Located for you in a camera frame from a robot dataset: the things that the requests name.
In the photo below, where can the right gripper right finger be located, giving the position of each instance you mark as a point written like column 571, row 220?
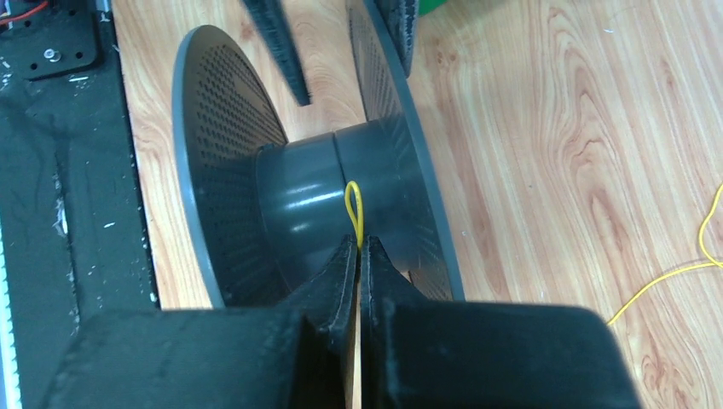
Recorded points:
column 420, row 353

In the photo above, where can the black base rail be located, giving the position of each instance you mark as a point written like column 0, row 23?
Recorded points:
column 74, row 239

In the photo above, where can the dark grey cable spool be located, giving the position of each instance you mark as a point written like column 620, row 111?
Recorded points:
column 265, row 213

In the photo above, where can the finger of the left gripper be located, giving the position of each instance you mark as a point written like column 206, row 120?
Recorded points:
column 400, row 17
column 272, row 24

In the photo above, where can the green plastic tray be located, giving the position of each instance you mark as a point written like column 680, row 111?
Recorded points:
column 428, row 6

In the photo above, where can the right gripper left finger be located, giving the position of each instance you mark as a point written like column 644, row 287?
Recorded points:
column 290, row 355

